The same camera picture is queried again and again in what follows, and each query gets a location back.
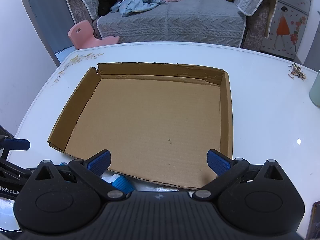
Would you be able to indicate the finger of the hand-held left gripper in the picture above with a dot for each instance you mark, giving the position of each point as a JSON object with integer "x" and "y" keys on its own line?
{"x": 18, "y": 144}
{"x": 12, "y": 171}

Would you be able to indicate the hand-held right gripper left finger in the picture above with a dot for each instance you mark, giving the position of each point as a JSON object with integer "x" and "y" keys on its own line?
{"x": 100, "y": 161}

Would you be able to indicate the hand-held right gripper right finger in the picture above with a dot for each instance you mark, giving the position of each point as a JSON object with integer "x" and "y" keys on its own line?
{"x": 218, "y": 162}

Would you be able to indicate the blue and white sock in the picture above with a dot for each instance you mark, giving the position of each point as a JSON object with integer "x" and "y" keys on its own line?
{"x": 122, "y": 183}

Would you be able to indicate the shallow cardboard box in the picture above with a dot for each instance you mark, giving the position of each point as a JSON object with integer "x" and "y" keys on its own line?
{"x": 150, "y": 120}

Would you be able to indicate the crumpled white plastic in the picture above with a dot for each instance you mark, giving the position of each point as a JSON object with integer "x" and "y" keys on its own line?
{"x": 160, "y": 188}

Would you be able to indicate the dark smartphone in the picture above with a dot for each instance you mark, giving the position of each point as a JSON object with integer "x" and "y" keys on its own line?
{"x": 317, "y": 220}

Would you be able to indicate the pile of seed shells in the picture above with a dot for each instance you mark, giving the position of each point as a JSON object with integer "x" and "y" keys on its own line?
{"x": 297, "y": 72}

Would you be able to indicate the pale green cup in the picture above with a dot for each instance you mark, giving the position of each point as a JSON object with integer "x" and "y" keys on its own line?
{"x": 315, "y": 90}

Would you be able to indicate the pink plastic stool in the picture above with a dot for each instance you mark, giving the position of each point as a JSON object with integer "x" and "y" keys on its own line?
{"x": 85, "y": 35}

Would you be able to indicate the grey sofa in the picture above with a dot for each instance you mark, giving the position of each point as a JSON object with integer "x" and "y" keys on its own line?
{"x": 255, "y": 27}

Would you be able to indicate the grey knitted seat cover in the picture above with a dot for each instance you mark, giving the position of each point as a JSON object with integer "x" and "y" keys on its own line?
{"x": 175, "y": 22}

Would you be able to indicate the white refrigerator with stickers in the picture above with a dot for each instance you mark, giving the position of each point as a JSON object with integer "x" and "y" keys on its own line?
{"x": 285, "y": 17}

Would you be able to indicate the light blue clothing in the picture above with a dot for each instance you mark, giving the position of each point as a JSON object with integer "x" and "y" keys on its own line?
{"x": 135, "y": 5}

